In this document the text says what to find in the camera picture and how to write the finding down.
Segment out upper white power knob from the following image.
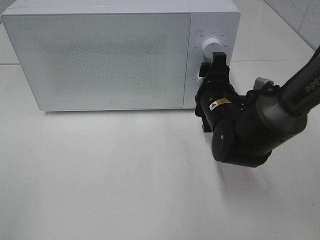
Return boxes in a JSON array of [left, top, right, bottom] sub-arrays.
[[200, 35, 223, 60]]

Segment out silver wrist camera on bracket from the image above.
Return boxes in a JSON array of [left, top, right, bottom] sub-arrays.
[[253, 77, 274, 90]]

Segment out white microwave door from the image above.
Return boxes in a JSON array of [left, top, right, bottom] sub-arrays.
[[3, 13, 190, 111]]

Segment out white timer knob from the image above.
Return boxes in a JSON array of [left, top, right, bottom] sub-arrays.
[[198, 77, 204, 85]]

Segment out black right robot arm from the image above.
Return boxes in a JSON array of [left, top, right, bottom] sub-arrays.
[[195, 50, 320, 168]]

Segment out white microwave oven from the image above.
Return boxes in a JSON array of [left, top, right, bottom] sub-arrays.
[[1, 0, 241, 111]]

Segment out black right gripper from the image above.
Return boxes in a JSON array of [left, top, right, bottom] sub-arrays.
[[195, 51, 237, 118]]

